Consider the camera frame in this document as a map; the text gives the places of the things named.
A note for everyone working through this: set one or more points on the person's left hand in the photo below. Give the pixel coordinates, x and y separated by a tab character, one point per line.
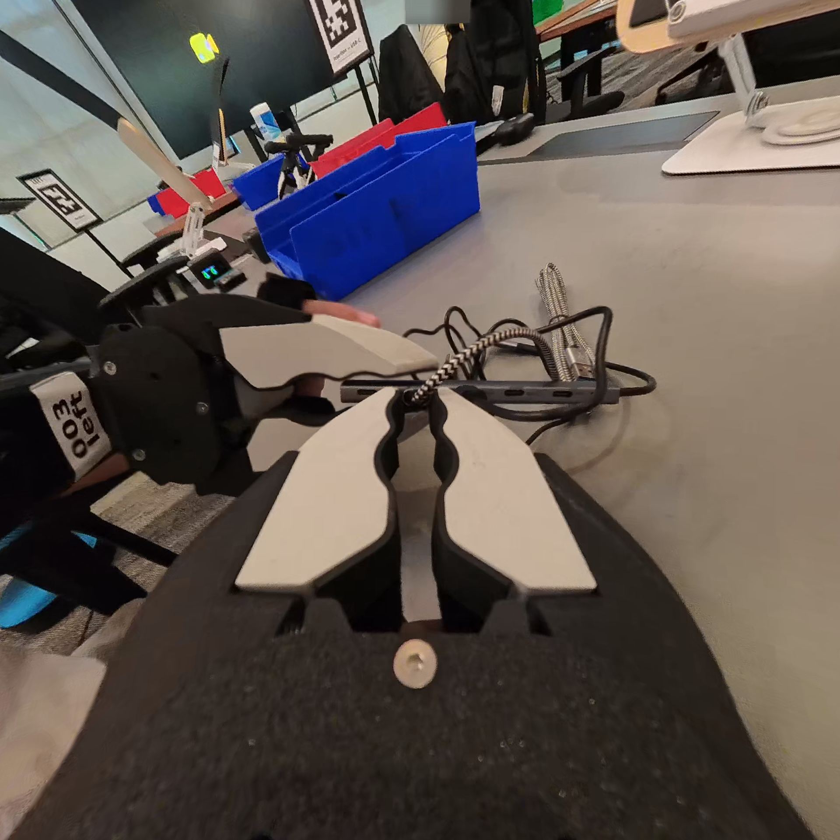
341	313

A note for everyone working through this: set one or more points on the white panel stand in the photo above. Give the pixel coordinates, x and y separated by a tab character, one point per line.
722	154
193	229

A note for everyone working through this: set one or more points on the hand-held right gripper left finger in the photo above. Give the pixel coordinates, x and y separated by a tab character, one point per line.
315	525

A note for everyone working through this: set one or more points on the black jacket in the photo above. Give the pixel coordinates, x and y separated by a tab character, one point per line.
410	79

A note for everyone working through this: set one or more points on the large black screen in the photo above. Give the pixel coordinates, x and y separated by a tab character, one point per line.
197	98

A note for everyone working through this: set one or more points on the blue plastic bin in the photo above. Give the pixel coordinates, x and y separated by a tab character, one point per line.
367	243
256	184

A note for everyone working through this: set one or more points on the tag pattern sign board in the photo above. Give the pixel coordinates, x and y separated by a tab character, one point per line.
59	197
341	26

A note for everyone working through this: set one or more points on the black desk mat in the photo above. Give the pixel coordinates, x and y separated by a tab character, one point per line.
623	134

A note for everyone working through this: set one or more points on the black pouch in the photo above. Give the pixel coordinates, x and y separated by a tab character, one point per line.
515	128

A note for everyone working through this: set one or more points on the white blue bottle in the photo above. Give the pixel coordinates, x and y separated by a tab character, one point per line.
264	121

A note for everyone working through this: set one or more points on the red plastic bin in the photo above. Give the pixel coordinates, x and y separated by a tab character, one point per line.
407	124
190	193

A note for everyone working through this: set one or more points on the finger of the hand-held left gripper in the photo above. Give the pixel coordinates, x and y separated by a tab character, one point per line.
328	348
262	401

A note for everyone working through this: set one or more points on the black and white gadget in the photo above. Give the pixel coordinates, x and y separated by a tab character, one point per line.
295	141

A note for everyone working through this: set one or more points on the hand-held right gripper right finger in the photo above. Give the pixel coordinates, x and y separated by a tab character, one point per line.
512	525

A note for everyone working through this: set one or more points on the black backpack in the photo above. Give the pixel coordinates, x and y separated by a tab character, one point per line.
499	59

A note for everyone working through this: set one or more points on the white light bar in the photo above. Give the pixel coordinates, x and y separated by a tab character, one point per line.
722	23

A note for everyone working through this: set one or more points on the small device with green display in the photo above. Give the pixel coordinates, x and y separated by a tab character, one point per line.
213	272

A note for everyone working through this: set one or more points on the grey usb hub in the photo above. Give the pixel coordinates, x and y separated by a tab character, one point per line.
525	394

